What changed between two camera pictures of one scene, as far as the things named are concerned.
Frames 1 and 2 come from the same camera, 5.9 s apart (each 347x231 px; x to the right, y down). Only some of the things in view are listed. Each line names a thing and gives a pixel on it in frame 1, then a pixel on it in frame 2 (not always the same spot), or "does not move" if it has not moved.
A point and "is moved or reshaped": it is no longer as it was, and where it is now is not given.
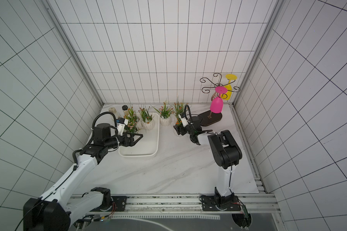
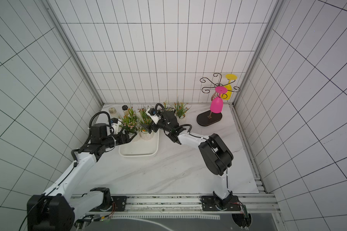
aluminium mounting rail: (189, 204) does not move
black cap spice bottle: (125, 109) does not move
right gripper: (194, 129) -> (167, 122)
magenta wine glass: (217, 103) does not move
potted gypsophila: (178, 109) -> (144, 134)
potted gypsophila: (133, 121) does not move
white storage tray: (147, 146) does not move
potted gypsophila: (166, 112) is moved or reshaped
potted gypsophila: (147, 121) does not move
